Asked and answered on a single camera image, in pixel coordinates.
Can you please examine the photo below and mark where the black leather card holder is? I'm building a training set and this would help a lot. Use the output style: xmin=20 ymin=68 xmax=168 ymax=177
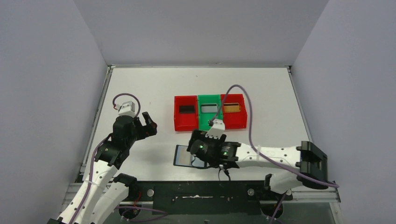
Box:
xmin=173 ymin=145 xmax=208 ymax=169

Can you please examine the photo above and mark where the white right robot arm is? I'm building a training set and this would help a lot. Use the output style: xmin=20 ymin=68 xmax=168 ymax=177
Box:
xmin=186 ymin=130 xmax=331 ymax=199

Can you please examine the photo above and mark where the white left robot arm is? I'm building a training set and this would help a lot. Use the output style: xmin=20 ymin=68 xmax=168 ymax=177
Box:
xmin=48 ymin=112 xmax=157 ymax=224

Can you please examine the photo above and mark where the black card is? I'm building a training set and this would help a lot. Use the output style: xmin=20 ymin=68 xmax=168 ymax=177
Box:
xmin=179 ymin=105 xmax=196 ymax=114

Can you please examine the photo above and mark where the silver magnetic stripe card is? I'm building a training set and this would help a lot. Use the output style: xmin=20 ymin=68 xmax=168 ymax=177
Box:
xmin=200 ymin=104 xmax=218 ymax=113

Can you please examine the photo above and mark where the gold VIP card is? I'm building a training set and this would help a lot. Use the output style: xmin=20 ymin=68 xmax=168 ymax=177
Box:
xmin=223 ymin=103 xmax=240 ymax=113

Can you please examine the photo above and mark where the red plastic bin left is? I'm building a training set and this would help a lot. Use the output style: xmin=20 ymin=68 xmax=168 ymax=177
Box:
xmin=174 ymin=95 xmax=198 ymax=132

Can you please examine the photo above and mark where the red plastic bin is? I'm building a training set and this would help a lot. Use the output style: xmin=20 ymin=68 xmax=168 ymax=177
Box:
xmin=222 ymin=94 xmax=248 ymax=130
xmin=174 ymin=95 xmax=198 ymax=132

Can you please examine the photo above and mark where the red plastic bin right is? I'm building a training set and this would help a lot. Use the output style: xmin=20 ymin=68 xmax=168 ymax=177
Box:
xmin=222 ymin=94 xmax=248 ymax=130

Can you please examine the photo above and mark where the green plastic bin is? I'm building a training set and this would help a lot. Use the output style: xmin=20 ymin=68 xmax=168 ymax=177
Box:
xmin=197 ymin=94 xmax=221 ymax=131

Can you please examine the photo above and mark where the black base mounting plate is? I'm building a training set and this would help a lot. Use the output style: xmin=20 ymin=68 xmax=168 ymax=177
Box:
xmin=121 ymin=181 xmax=282 ymax=215

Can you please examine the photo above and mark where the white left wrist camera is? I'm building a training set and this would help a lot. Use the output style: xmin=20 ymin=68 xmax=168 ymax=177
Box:
xmin=114 ymin=101 xmax=136 ymax=117

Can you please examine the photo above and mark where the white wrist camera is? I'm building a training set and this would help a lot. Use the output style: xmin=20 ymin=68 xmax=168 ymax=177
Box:
xmin=114 ymin=101 xmax=136 ymax=117
xmin=205 ymin=119 xmax=225 ymax=139

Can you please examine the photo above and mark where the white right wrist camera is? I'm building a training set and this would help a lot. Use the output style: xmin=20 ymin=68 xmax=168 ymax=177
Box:
xmin=205 ymin=119 xmax=225 ymax=139

